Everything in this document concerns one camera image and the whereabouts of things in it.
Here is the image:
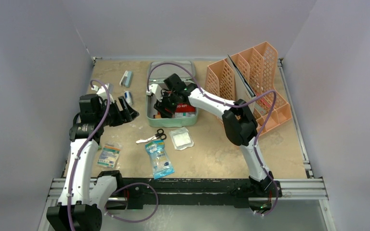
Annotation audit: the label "bandage box in bag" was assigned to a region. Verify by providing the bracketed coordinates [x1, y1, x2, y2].
[97, 143, 122, 169]

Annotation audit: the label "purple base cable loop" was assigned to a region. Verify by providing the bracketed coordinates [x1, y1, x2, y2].
[104, 182, 159, 224]

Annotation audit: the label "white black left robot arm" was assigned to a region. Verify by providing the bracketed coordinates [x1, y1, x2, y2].
[46, 94, 139, 231]

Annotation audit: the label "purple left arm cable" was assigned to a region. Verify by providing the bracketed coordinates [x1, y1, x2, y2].
[66, 79, 111, 231]

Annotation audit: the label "white gauze packets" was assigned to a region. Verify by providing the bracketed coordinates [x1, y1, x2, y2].
[169, 127, 194, 151]

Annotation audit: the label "small white blue tube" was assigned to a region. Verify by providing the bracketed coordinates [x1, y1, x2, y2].
[124, 90, 133, 106]

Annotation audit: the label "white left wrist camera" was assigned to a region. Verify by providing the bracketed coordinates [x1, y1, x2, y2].
[91, 83, 114, 103]

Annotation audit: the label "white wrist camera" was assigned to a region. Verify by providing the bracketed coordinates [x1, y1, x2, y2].
[146, 84, 163, 102]
[91, 83, 114, 103]

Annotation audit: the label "white bottle green label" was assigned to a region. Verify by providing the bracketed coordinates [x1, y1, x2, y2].
[175, 112, 196, 118]

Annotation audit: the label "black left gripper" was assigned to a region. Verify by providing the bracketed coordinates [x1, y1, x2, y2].
[96, 96, 137, 127]

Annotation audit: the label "grey folder in organizer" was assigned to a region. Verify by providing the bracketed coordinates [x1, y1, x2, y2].
[226, 54, 256, 103]

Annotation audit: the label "mint green open case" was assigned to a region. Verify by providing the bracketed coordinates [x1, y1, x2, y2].
[145, 61, 198, 128]

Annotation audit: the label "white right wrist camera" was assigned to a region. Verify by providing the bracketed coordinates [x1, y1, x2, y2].
[146, 84, 163, 102]

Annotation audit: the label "red first aid pouch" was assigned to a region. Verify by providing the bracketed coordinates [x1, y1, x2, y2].
[175, 103, 196, 113]

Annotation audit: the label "peach plastic file organizer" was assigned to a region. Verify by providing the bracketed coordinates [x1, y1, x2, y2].
[205, 41, 292, 134]

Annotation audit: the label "blue wet wipes packet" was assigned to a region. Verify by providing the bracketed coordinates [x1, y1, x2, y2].
[145, 140, 175, 180]

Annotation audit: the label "black handled scissors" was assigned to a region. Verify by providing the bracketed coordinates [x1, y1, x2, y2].
[135, 128, 167, 144]

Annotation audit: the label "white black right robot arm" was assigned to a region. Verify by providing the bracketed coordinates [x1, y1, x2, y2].
[147, 74, 273, 196]

